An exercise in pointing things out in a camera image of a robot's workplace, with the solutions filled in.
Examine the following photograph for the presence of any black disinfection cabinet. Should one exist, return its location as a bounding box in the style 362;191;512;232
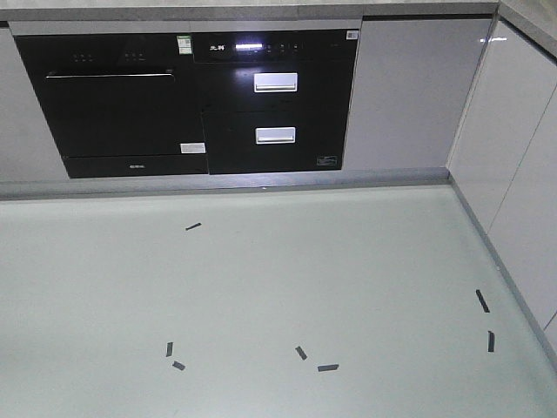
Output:
192;29;359;174

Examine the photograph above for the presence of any black built-in dishwasher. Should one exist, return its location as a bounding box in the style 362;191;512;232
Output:
15;33;208;179

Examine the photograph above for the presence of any white side cabinet panel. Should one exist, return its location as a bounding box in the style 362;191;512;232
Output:
446;19;557;332

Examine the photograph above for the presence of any lower silver drawer handle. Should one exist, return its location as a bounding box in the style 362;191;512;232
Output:
255;127;296;145

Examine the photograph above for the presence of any silver drawer handle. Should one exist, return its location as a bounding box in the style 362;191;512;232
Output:
253;72;298;93
255;127;296;145

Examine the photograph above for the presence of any upper silver drawer handle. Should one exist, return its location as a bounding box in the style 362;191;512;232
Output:
253;72;298;93

